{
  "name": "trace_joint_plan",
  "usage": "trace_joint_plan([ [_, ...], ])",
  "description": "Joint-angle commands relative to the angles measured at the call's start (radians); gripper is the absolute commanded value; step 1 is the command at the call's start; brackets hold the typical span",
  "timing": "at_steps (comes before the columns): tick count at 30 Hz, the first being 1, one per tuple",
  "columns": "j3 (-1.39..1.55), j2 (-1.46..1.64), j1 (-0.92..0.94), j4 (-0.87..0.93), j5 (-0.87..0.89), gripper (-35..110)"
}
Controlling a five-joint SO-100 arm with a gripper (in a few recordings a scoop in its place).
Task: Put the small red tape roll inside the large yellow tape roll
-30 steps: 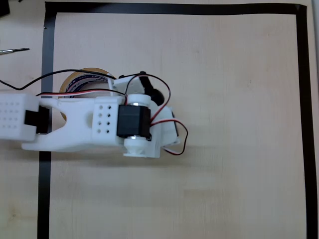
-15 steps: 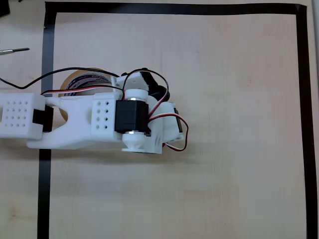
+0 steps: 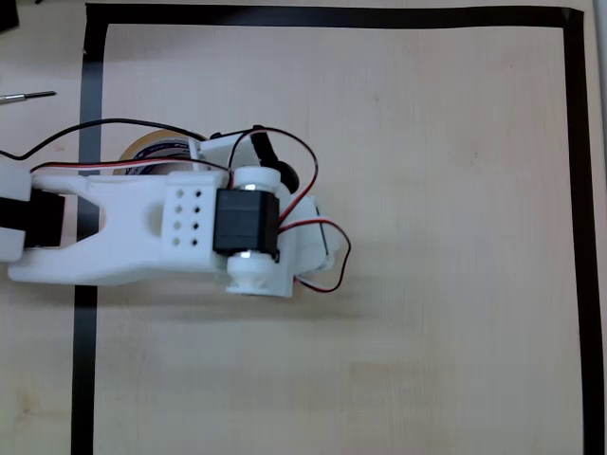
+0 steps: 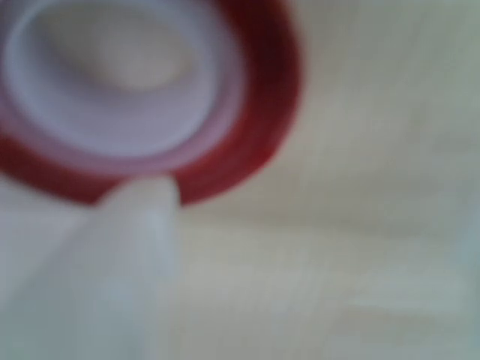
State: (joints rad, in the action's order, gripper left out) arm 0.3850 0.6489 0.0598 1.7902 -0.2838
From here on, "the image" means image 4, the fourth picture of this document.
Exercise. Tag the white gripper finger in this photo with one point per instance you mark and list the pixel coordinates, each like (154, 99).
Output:
(112, 281)

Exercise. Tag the small red tape roll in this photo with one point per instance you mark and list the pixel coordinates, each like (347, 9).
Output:
(262, 112)

